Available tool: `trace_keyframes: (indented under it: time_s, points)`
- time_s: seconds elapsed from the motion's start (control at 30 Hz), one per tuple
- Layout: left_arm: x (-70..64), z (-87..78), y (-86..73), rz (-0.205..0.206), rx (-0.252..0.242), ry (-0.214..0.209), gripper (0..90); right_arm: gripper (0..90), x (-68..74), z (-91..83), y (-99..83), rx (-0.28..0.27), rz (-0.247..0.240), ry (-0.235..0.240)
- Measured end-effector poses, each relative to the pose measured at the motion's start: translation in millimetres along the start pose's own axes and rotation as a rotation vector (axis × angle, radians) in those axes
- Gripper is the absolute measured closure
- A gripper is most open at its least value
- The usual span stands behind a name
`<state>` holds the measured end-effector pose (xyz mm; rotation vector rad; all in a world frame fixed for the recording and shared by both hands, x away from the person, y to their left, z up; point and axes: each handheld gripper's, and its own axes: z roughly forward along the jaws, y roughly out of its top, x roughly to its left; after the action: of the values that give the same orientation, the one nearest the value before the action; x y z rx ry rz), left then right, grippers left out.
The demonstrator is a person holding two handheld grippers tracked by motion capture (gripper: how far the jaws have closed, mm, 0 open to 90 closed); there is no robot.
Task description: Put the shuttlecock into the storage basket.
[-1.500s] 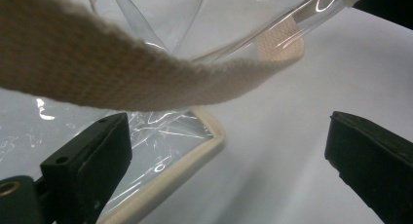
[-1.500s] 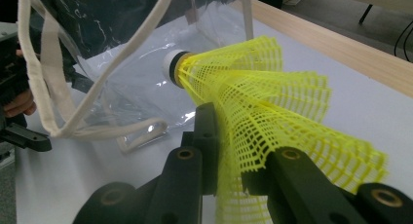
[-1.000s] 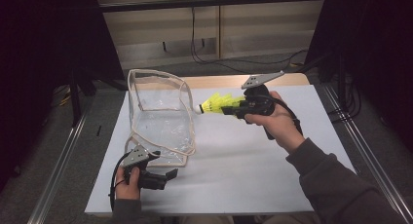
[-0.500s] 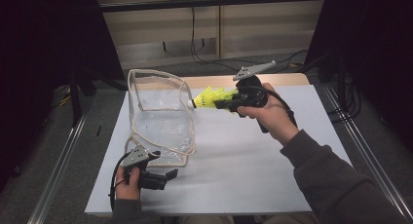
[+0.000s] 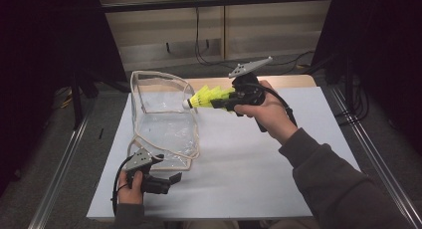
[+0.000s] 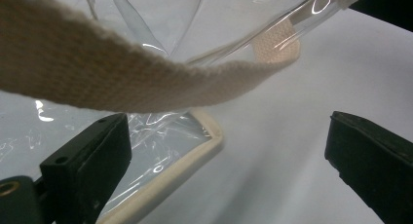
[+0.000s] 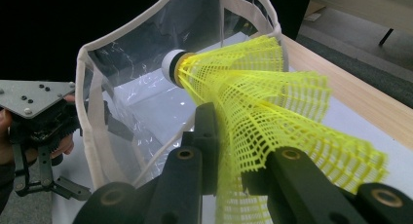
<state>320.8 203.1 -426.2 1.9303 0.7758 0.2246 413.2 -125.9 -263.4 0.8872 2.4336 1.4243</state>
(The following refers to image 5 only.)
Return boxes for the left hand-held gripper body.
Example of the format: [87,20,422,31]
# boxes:
[124,147,171,194]

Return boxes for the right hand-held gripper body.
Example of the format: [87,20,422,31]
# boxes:
[227,56,275,115]

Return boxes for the clear plastic bag beige trim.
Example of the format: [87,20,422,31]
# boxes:
[125,70,201,173]

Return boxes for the person's right hand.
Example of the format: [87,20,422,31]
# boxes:
[233,80,300,146]

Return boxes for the person's left hand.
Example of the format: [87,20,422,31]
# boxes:
[116,170,144,205]

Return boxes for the black metal stand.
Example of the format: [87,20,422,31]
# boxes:
[71,69,101,131]

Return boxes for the black horizontal bar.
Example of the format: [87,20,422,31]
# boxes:
[101,0,334,14]

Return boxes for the black curtain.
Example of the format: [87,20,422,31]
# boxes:
[0,0,129,197]
[312,0,422,157]

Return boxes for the right hand-held gripper black cable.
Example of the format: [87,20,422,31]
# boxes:
[242,83,299,127]

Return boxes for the hand-held gripper black cable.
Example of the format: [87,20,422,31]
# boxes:
[110,154,137,217]
[242,83,299,127]

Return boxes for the left hand-held gripper black cable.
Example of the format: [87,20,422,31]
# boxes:
[110,154,137,217]

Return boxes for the long black floor cable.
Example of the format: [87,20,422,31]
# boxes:
[194,5,317,76]

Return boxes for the metal floor rail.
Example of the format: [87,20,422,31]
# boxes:
[28,113,92,229]
[329,86,422,229]

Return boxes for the yellow floor cable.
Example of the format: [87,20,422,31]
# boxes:
[59,92,75,110]

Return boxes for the bundle of black cables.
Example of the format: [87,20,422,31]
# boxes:
[333,75,371,125]

